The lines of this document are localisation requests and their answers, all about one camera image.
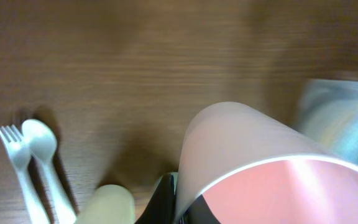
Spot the cream white cup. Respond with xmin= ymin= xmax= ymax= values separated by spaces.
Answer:
xmin=75 ymin=185 xmax=135 ymax=224

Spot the white plastic fork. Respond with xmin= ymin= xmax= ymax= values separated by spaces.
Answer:
xmin=0 ymin=125 xmax=50 ymax=224

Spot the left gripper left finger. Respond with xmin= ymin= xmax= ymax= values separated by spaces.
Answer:
xmin=135 ymin=185 xmax=176 ymax=224

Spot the clear plastic container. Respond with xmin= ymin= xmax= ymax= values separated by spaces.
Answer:
xmin=295 ymin=79 xmax=358 ymax=165

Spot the pink cup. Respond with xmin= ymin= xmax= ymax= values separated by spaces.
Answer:
xmin=174 ymin=102 xmax=358 ymax=223

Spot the white plastic spoon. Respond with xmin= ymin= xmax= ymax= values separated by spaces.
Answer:
xmin=21 ymin=119 xmax=76 ymax=224

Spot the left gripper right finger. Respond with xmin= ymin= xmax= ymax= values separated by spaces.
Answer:
xmin=185 ymin=195 xmax=220 ymax=224

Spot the green cup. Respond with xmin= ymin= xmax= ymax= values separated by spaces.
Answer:
xmin=154 ymin=172 xmax=178 ymax=193

